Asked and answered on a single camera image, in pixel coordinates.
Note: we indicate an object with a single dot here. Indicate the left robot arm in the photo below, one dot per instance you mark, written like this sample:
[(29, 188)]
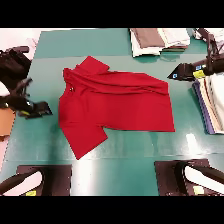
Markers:
[(15, 100)]

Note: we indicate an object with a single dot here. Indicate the red T-shirt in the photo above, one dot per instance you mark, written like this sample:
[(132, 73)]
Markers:
[(116, 103)]

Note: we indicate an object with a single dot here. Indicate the purple garment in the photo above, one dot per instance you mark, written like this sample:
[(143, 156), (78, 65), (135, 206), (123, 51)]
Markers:
[(205, 110)]

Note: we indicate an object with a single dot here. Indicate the grey-brown garment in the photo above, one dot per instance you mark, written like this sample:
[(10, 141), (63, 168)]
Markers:
[(148, 37)]

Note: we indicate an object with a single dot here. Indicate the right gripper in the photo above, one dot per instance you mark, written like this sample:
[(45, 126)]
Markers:
[(183, 71)]

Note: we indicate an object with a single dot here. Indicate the brown garment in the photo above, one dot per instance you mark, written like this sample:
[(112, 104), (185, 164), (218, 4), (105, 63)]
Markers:
[(6, 123)]

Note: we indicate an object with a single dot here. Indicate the black garment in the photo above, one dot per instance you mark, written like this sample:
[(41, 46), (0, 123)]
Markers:
[(13, 66)]

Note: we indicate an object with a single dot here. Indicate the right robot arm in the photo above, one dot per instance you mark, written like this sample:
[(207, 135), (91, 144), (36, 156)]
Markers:
[(213, 66)]

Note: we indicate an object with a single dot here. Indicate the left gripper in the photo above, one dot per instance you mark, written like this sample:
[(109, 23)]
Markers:
[(38, 110)]

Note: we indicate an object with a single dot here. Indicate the beige garment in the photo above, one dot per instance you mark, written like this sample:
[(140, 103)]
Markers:
[(213, 106)]

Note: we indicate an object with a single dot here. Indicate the cream garment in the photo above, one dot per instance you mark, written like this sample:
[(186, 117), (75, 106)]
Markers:
[(175, 36)]

